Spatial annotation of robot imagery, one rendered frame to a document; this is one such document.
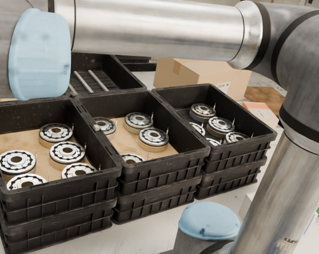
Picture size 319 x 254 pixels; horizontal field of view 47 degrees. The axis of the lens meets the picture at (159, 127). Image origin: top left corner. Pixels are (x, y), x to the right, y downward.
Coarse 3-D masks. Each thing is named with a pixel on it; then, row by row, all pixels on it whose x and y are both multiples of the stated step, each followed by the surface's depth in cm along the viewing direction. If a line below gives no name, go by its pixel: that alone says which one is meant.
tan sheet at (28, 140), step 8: (0, 136) 115; (8, 136) 115; (16, 136) 116; (24, 136) 117; (32, 136) 118; (0, 144) 111; (8, 144) 112; (16, 144) 113; (24, 144) 113; (32, 144) 114; (40, 144) 115; (0, 152) 108; (32, 152) 111; (40, 152) 111; (48, 152) 112; (40, 160) 108; (48, 160) 109; (40, 168) 105; (48, 168) 106; (56, 176) 104
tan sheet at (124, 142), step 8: (112, 120) 134; (120, 120) 135; (120, 128) 131; (120, 136) 126; (128, 136) 127; (136, 136) 128; (112, 144) 122; (120, 144) 122; (128, 144) 123; (136, 144) 124; (168, 144) 128; (120, 152) 119; (128, 152) 119; (136, 152) 120; (144, 152) 121; (152, 152) 122; (160, 152) 123; (168, 152) 123; (176, 152) 124
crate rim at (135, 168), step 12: (84, 96) 125; (96, 96) 127; (108, 96) 129; (156, 96) 135; (84, 108) 118; (168, 108) 128; (180, 120) 123; (192, 132) 118; (108, 144) 104; (204, 144) 113; (120, 156) 100; (168, 156) 104; (180, 156) 105; (192, 156) 108; (204, 156) 111; (132, 168) 97; (144, 168) 100
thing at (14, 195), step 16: (80, 112) 116; (112, 160) 98; (0, 176) 87; (80, 176) 90; (96, 176) 92; (112, 176) 95; (0, 192) 83; (16, 192) 82; (32, 192) 84; (48, 192) 87
